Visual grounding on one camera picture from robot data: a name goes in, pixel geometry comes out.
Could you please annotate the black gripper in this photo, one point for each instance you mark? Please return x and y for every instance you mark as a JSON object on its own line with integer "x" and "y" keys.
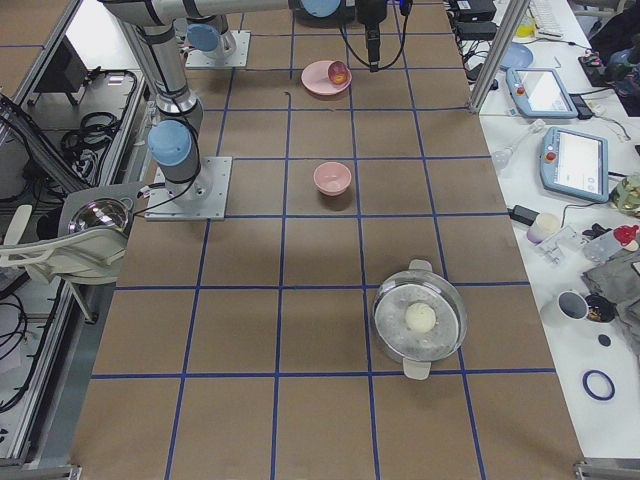
{"x": 369, "y": 11}

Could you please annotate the red apple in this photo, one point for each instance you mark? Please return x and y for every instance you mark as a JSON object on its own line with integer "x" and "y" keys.
{"x": 338, "y": 73}

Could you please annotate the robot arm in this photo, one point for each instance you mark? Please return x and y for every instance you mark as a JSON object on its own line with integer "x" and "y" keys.
{"x": 173, "y": 142}

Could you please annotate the pink plate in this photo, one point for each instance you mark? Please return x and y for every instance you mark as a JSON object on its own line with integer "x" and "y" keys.
{"x": 314, "y": 79}

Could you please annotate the blue plate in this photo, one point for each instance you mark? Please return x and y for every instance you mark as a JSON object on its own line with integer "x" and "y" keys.
{"x": 517, "y": 56}

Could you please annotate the pink bowl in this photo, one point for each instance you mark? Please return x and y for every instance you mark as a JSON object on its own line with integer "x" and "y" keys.
{"x": 332, "y": 178}

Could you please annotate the steel bowl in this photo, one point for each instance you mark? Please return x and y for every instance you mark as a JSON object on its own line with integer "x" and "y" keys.
{"x": 105, "y": 212}

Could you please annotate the far teach pendant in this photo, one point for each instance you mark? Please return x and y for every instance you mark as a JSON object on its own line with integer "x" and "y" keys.
{"x": 539, "y": 93}

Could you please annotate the teach pendant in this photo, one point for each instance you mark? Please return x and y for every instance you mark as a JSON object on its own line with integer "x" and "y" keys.
{"x": 539, "y": 93}
{"x": 574, "y": 164}

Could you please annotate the near teach pendant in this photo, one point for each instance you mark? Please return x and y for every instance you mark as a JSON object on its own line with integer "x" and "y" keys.
{"x": 574, "y": 164}

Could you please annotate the glass pot lid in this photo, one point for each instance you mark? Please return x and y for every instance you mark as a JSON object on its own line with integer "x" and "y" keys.
{"x": 416, "y": 352}

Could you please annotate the white steamed bun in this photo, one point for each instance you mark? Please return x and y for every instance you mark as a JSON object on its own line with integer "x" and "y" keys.
{"x": 420, "y": 317}

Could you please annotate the white mug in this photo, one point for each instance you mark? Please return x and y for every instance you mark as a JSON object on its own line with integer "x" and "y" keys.
{"x": 566, "y": 306}

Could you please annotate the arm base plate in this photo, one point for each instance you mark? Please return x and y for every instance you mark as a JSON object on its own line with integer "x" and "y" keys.
{"x": 205, "y": 199}
{"x": 211, "y": 51}

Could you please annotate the aluminium frame post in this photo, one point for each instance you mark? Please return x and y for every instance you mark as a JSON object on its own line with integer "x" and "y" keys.
{"x": 511, "y": 18}

